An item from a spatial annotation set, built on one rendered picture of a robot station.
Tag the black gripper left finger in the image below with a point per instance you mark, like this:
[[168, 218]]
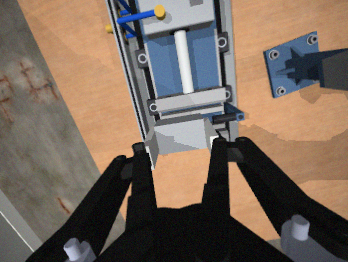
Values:
[[83, 236]]

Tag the grey metal block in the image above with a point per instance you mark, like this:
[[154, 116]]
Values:
[[179, 134]]

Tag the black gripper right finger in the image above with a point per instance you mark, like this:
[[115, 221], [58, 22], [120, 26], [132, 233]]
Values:
[[309, 231]]

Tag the grey flat bar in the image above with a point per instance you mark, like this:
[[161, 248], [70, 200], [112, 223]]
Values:
[[218, 125], [202, 110]]

